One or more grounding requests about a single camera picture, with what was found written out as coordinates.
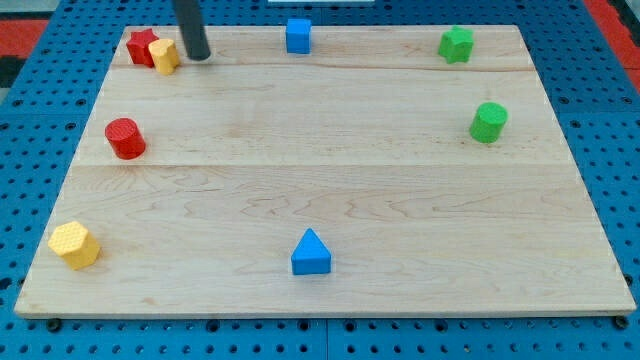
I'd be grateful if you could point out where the red star block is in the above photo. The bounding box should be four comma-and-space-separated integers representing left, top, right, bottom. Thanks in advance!
126, 28, 158, 68

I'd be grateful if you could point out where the green star block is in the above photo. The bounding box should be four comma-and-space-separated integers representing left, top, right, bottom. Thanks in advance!
438, 25, 474, 64

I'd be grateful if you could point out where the blue cube block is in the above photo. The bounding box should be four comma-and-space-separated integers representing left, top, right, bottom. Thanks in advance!
285, 18, 312, 54

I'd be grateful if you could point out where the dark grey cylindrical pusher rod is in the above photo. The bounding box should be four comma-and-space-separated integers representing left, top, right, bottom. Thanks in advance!
172, 0, 211, 61

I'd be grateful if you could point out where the yellow hexagon block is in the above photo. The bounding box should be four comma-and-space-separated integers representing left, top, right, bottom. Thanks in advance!
47, 221, 101, 270

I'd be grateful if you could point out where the green cylinder block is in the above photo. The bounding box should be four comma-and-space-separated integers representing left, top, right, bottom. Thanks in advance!
469, 102, 509, 143

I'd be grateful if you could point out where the yellow heart block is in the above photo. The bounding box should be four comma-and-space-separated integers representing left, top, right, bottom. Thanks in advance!
148, 38, 180, 75

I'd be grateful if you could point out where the blue triangle block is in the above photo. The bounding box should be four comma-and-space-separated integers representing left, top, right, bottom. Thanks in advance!
290, 228, 332, 276

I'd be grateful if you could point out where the red cylinder block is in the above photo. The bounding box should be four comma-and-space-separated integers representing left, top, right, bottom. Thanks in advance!
104, 118, 146, 160

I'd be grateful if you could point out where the light wooden board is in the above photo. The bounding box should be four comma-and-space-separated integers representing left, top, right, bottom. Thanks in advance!
14, 25, 636, 319

